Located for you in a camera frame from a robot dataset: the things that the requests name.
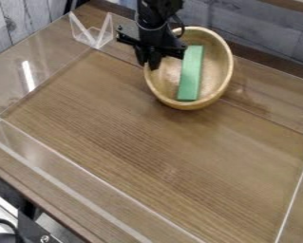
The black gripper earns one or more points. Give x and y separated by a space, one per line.
153 43

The wooden oval bowl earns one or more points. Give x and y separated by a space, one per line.
217 71

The green rectangular block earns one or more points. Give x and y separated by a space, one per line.
190 74

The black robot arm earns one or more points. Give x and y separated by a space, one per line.
157 12

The clear acrylic corner bracket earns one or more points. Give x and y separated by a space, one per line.
94 37

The black metal bracket with screw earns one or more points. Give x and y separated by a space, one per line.
32 232

